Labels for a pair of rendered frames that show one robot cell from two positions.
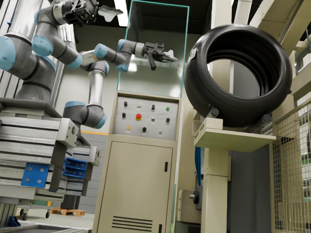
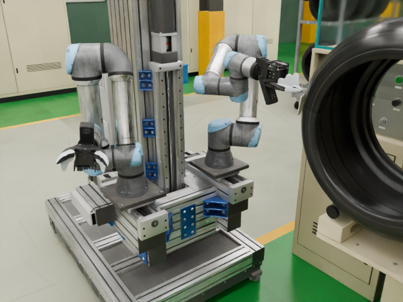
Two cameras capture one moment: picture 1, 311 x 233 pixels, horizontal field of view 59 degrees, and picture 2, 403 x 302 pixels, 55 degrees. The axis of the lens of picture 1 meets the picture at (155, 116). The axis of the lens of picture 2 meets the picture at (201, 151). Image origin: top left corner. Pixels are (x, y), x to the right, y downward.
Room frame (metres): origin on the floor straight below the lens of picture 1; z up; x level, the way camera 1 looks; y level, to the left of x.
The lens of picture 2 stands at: (0.40, -0.88, 1.55)
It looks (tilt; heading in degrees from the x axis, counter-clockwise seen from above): 23 degrees down; 52
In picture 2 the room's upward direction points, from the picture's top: straight up
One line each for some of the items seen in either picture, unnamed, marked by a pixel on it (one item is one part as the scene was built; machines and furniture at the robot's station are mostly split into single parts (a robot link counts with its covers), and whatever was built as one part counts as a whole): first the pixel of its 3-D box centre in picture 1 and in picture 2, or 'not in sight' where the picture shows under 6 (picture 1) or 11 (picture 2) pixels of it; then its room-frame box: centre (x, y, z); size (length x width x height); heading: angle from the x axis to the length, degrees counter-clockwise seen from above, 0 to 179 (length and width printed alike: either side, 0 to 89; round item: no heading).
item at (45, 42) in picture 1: (47, 41); (98, 159); (0.93, 0.45, 0.94); 0.11 x 0.08 x 0.11; 151
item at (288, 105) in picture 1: (276, 119); not in sight; (1.76, -0.83, 1.05); 0.20 x 0.15 x 0.30; 0
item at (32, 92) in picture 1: (34, 97); (131, 180); (1.10, 0.52, 0.77); 0.15 x 0.15 x 0.10
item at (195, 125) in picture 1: (222, 132); not in sight; (1.72, -0.45, 0.90); 0.40 x 0.03 x 0.10; 90
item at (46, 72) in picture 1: (39, 72); (128, 156); (1.10, 0.53, 0.88); 0.13 x 0.12 x 0.14; 151
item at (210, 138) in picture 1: (230, 141); (397, 238); (1.54, -0.45, 0.80); 0.37 x 0.36 x 0.02; 90
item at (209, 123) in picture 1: (207, 132); (359, 211); (1.54, -0.31, 0.83); 0.36 x 0.09 x 0.06; 0
